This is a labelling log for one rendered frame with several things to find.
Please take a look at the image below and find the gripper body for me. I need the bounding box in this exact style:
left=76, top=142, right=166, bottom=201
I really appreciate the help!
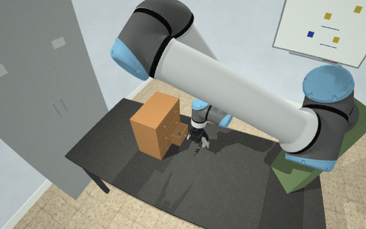
left=189, top=127, right=205, bottom=144

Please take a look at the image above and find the tan wooden chest of drawers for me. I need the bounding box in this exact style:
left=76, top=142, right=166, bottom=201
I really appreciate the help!
left=130, top=92, right=180, bottom=160

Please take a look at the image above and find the brown wooden drawer front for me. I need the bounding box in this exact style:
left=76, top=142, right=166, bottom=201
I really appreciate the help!
left=158, top=126, right=170, bottom=150
left=171, top=122, right=188, bottom=146
left=156, top=114, right=169, bottom=140
left=169, top=101, right=179, bottom=123
left=160, top=137, right=171, bottom=159
left=170, top=112, right=179, bottom=133

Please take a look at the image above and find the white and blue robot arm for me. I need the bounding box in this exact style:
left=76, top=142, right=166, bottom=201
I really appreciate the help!
left=111, top=0, right=359, bottom=172

